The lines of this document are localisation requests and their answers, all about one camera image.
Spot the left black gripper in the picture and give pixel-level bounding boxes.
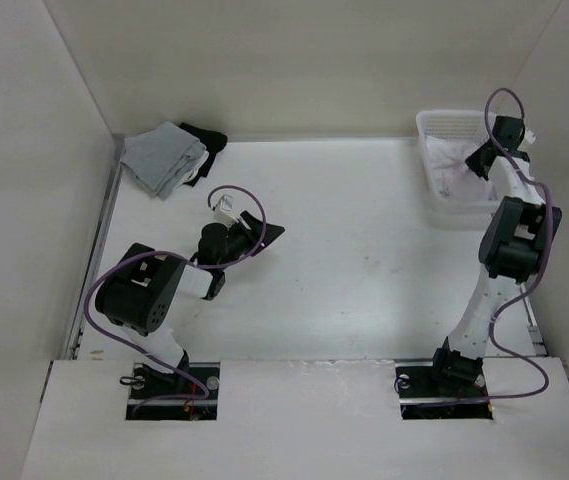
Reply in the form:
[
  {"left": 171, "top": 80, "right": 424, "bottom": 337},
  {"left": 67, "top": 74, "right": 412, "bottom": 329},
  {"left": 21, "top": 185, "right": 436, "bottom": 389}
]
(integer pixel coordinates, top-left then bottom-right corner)
[{"left": 218, "top": 212, "right": 284, "bottom": 271}]

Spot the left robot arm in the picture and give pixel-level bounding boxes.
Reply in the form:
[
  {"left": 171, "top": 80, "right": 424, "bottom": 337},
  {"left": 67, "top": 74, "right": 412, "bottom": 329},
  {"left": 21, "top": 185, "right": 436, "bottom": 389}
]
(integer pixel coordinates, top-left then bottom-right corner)
[{"left": 95, "top": 211, "right": 285, "bottom": 399}]

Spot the white plastic basket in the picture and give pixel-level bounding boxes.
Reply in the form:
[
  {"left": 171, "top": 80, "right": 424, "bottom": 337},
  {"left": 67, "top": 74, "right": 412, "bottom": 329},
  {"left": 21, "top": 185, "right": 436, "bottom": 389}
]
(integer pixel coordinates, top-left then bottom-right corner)
[{"left": 416, "top": 109, "right": 499, "bottom": 215}]

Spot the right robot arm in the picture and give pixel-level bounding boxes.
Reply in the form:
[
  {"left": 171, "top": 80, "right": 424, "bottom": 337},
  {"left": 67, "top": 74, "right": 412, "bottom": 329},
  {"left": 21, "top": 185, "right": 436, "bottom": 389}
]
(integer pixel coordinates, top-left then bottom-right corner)
[{"left": 427, "top": 116, "right": 562, "bottom": 396}]

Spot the folded grey tank top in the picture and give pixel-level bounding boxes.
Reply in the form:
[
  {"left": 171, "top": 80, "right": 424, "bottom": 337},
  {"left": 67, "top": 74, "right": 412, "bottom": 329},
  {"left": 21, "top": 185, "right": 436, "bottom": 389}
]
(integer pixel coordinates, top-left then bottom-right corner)
[{"left": 121, "top": 122, "right": 206, "bottom": 200}]

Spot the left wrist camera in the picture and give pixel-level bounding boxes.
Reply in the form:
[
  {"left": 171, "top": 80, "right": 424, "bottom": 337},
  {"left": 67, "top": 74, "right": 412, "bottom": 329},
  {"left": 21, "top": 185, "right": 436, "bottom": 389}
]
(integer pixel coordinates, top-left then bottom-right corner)
[{"left": 212, "top": 194, "right": 237, "bottom": 227}]

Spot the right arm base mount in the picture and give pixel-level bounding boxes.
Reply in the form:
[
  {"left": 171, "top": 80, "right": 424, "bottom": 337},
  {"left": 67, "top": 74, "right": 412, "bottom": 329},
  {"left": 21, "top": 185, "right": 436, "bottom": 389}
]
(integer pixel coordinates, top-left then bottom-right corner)
[{"left": 394, "top": 362, "right": 493, "bottom": 420}]

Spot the left metal table rail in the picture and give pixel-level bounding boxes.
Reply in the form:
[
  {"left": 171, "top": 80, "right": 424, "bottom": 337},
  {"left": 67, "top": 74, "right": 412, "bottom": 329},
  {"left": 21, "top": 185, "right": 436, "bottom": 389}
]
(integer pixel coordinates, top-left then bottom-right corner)
[{"left": 62, "top": 133, "right": 124, "bottom": 360}]

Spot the white tank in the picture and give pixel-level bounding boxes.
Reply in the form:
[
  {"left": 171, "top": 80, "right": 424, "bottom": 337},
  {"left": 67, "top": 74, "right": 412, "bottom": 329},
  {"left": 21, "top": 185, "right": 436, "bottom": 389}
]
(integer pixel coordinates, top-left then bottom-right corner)
[
  {"left": 184, "top": 150, "right": 209, "bottom": 183},
  {"left": 426, "top": 136, "right": 494, "bottom": 203}
]

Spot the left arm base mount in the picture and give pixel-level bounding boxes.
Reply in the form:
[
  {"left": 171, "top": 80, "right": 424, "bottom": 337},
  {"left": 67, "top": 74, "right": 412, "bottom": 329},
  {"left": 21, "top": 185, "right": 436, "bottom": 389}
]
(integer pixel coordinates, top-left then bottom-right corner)
[{"left": 119, "top": 363, "right": 221, "bottom": 422}]

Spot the folded white tank top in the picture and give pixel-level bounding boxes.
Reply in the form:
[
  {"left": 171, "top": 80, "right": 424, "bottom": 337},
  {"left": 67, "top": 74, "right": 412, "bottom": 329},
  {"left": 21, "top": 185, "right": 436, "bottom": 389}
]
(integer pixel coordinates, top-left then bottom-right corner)
[{"left": 184, "top": 150, "right": 209, "bottom": 183}]

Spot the metal table rail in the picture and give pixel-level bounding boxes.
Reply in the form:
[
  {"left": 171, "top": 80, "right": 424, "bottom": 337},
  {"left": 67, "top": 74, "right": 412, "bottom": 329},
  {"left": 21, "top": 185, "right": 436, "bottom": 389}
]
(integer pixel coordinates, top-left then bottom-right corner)
[
  {"left": 521, "top": 297, "right": 548, "bottom": 357},
  {"left": 62, "top": 133, "right": 124, "bottom": 360}
]

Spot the folded black tank top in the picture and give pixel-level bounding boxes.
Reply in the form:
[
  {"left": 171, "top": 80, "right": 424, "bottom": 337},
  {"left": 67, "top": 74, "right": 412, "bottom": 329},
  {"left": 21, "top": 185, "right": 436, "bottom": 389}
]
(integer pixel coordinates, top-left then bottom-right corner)
[{"left": 179, "top": 122, "right": 228, "bottom": 187}]

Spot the right metal table rail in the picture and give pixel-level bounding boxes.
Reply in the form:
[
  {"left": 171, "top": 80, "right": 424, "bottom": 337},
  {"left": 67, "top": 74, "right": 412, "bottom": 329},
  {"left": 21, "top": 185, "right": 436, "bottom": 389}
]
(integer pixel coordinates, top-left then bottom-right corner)
[{"left": 521, "top": 297, "right": 548, "bottom": 357}]

